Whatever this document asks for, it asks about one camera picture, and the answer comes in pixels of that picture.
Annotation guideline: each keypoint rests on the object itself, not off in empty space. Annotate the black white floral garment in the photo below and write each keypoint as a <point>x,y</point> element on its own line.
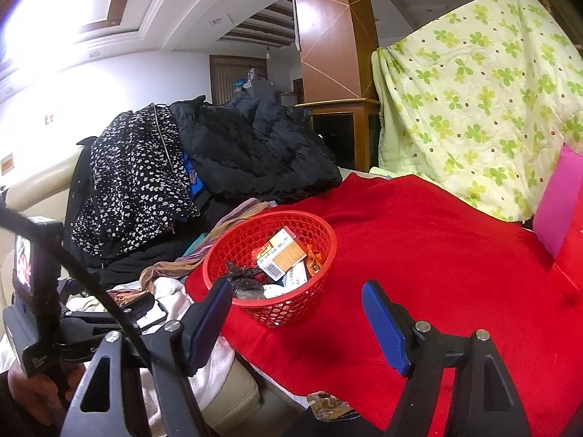
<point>132,182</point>

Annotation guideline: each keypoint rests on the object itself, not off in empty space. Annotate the white cloth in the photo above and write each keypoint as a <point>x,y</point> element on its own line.
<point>182,300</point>

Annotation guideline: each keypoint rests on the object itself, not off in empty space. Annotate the wooden pillar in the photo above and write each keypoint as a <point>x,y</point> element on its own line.
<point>328,32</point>

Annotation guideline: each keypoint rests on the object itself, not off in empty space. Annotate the person's left hand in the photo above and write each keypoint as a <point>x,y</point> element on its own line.
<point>32,391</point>

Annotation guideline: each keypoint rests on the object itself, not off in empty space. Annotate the black puffer jacket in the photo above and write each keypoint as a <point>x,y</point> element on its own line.
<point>255,154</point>

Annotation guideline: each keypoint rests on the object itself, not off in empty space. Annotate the striped scarf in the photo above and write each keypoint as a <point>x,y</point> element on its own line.
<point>182,264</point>

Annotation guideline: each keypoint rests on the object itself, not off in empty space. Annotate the orange wrapper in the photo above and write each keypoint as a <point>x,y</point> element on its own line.
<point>314,259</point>

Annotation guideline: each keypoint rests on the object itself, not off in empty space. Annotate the white plastic bag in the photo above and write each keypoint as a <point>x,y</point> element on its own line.
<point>273,290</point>

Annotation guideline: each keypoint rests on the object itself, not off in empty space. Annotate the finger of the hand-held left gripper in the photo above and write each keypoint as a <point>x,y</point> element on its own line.
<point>91,327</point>

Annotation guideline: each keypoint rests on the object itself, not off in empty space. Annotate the brown patterned cloth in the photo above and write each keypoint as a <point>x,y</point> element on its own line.
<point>328,405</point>

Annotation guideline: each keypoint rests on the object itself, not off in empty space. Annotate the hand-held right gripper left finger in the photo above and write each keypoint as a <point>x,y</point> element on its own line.
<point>209,323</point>

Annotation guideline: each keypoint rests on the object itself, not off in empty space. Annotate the white paper box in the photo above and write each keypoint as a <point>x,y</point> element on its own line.
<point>296,277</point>

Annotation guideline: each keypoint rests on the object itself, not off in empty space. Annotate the grey storage box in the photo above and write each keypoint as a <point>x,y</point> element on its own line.
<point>262,91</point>

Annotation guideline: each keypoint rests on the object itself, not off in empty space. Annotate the black plastic bag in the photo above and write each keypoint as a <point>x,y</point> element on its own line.
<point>243,282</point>

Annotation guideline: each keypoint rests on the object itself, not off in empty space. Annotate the red fleece blanket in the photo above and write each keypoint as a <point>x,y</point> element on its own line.
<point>432,246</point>

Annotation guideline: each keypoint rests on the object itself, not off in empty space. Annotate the blue printed garment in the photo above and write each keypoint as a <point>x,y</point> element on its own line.
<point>193,177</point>

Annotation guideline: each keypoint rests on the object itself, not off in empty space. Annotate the red and pink gift bag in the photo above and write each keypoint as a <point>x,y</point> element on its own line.
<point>553,200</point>

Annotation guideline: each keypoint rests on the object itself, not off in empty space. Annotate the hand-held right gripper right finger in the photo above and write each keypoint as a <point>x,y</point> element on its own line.
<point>385,327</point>

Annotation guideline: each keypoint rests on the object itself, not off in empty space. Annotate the green clover print quilt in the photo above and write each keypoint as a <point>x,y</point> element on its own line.
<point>478,100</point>

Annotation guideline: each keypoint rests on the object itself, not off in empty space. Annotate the brown wooden screen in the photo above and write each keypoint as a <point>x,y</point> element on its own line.
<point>223,82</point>

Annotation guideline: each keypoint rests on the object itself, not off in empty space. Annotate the orange white medicine box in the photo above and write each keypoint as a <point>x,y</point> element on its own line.
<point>282,257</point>

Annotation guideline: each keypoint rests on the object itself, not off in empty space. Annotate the red mesh plastic basket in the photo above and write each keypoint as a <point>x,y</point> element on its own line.
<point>282,314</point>

